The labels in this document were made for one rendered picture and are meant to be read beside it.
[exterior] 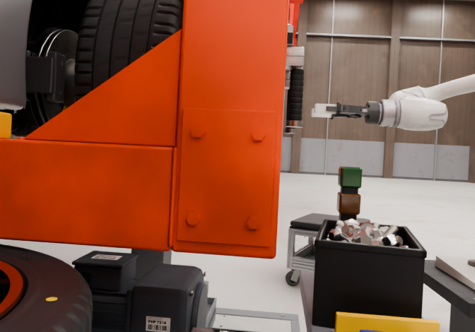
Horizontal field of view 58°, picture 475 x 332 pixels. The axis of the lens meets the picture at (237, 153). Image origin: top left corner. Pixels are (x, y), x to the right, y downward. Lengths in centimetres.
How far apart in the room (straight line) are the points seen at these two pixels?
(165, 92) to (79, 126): 15
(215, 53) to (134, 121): 16
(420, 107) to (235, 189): 94
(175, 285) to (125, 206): 28
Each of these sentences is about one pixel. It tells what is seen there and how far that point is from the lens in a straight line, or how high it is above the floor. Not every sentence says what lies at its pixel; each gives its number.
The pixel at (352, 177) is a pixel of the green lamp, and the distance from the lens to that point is 84.
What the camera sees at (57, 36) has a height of 97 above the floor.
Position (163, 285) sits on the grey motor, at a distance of 91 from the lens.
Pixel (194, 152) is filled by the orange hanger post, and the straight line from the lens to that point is 65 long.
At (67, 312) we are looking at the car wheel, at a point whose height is 50.
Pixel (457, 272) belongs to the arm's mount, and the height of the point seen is 32.
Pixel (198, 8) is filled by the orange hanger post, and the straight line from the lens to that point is 68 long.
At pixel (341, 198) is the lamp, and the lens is 84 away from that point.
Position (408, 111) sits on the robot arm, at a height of 83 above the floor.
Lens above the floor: 68
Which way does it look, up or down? level
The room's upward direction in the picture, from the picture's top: 3 degrees clockwise
